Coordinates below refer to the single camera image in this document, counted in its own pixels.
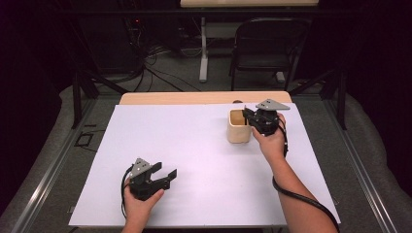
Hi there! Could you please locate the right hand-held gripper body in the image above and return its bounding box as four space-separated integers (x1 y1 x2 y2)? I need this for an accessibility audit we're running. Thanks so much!
248 98 292 137

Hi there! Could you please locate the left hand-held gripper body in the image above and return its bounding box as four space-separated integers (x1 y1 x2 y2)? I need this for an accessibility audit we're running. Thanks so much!
128 157 171 202

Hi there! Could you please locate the beige square pen holder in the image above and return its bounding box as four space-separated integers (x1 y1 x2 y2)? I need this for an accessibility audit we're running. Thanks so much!
226 108 254 145

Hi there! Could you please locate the person's left hand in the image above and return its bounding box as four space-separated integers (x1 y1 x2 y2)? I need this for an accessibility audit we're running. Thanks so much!
123 179 165 226

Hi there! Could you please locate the person's right hand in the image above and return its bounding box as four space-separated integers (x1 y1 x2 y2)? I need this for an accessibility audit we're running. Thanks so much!
252 113 288 163

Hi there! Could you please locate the white table mat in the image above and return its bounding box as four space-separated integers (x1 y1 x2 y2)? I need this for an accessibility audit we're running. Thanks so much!
68 102 342 227

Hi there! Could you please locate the light wooden table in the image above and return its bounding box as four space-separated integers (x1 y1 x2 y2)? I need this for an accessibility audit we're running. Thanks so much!
119 90 293 106

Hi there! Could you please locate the white desk leg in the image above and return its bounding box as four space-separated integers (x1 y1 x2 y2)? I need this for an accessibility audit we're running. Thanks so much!
198 17 209 83

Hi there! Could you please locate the black folding chair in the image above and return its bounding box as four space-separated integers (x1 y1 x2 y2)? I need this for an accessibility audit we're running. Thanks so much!
228 17 310 91

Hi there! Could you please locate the light desk top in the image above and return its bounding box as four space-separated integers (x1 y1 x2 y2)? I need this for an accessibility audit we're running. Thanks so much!
180 0 320 8

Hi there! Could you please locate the left hand-held gripper cable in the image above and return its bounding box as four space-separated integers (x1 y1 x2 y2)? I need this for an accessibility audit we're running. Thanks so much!
120 164 135 219

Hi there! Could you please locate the hand-held gripper cable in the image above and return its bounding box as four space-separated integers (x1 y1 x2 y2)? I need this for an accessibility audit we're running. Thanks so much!
271 120 341 233
120 164 135 219

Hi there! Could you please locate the black metal frame stand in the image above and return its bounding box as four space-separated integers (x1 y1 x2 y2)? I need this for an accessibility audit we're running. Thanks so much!
290 66 348 131
71 69 129 130

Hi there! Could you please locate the right hand-held gripper cable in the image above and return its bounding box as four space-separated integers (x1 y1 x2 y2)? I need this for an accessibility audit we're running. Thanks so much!
271 120 341 233

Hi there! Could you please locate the aluminium floor rail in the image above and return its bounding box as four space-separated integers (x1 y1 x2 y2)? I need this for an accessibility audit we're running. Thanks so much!
324 96 390 233
9 96 98 233

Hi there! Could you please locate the bundle of floor cables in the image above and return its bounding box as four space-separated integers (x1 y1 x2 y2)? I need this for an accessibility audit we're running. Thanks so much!
124 17 202 93

